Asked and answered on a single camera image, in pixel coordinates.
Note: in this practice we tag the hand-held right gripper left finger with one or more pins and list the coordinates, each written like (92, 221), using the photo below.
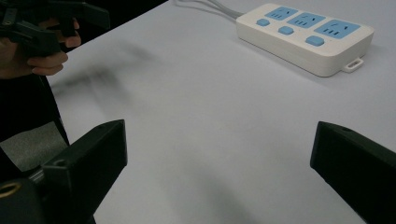
(93, 161)

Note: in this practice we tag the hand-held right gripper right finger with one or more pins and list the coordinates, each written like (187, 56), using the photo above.
(358, 168)

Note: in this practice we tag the white power strip blue sockets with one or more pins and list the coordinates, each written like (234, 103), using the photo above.
(306, 37)

